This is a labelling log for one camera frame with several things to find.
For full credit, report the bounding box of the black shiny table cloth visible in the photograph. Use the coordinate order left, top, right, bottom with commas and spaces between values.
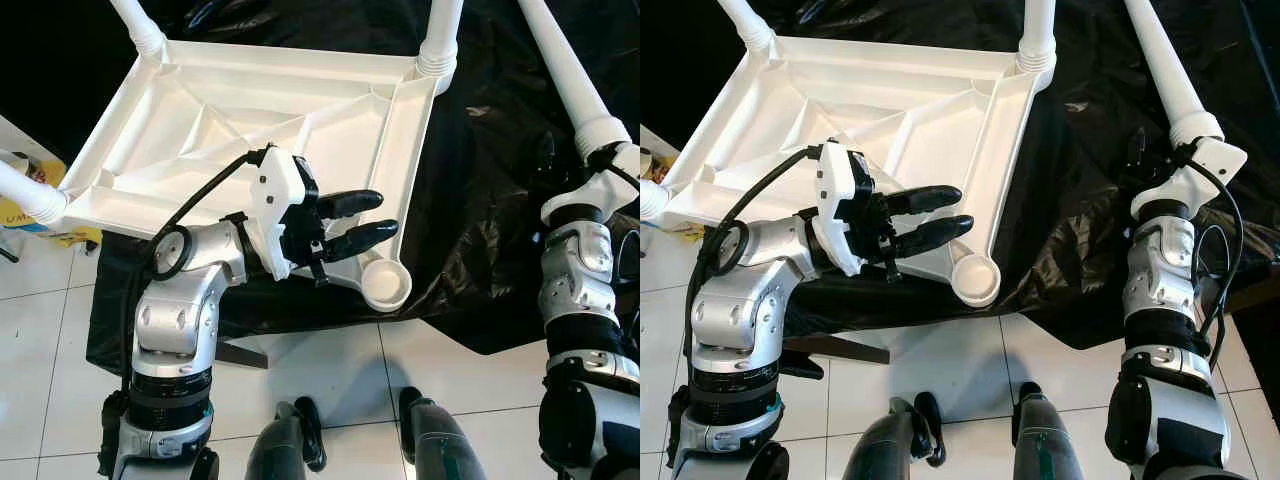
85, 0, 641, 357
690, 0, 1280, 353

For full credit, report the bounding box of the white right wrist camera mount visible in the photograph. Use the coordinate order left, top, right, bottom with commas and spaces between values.
540, 142, 641, 227
1130, 137, 1250, 217

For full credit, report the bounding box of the black door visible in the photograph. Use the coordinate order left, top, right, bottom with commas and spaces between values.
640, 0, 746, 151

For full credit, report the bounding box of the white plastic children table top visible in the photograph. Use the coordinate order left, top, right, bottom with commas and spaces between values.
655, 35, 1059, 310
55, 38, 457, 314

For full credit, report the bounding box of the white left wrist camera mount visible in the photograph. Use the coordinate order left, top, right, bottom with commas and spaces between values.
814, 139, 877, 279
247, 146, 307, 282

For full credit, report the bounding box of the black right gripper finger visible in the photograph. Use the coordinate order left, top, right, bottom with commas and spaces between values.
534, 130, 561, 189
1124, 127, 1152, 189

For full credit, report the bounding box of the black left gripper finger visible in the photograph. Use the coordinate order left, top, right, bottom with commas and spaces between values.
888, 214, 977, 262
320, 218, 402, 264
884, 184, 965, 217
317, 188, 386, 220

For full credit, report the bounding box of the yellow cardboard box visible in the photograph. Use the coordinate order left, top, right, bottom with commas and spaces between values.
0, 150, 101, 251
640, 150, 707, 247

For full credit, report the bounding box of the white plastic table leg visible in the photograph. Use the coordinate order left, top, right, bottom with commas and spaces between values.
415, 0, 467, 79
108, 0, 169, 67
1125, 0, 1227, 149
640, 178, 672, 224
715, 0, 777, 54
1015, 0, 1059, 77
0, 158, 69, 227
518, 0, 634, 161

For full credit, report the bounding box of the grey robot right leg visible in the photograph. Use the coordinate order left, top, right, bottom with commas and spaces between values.
1010, 382, 1087, 480
398, 387, 489, 480

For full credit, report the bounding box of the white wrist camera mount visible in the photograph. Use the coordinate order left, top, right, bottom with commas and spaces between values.
247, 146, 307, 282
814, 139, 877, 279
1130, 137, 1250, 217
540, 142, 641, 227

